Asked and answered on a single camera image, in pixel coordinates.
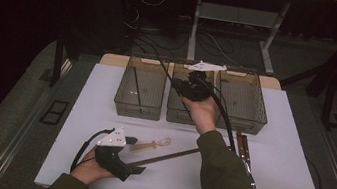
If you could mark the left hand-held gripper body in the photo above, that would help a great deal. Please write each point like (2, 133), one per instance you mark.
(112, 140)

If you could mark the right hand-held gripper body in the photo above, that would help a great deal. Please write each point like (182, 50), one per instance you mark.
(199, 89)

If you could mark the black chopstick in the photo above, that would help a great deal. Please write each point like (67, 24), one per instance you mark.
(137, 86)
(166, 73)

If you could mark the smoky translucent plastic bin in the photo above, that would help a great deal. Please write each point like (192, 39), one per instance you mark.
(174, 109)
(242, 102)
(150, 88)

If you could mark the brown wooden chopstick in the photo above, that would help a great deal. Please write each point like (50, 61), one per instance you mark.
(164, 156)
(168, 156)

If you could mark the person's right hand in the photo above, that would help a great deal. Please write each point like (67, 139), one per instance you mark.
(204, 113)

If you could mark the person's left hand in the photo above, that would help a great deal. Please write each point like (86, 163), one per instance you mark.
(87, 170)

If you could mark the white table sheet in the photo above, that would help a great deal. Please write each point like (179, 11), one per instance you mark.
(288, 180)

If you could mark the grey metal frame desk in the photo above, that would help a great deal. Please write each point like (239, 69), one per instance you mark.
(195, 27)

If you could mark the black metal stand post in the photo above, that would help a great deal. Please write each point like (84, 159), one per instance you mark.
(57, 64)

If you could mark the black metal stand frame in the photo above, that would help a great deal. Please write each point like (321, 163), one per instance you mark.
(328, 105)

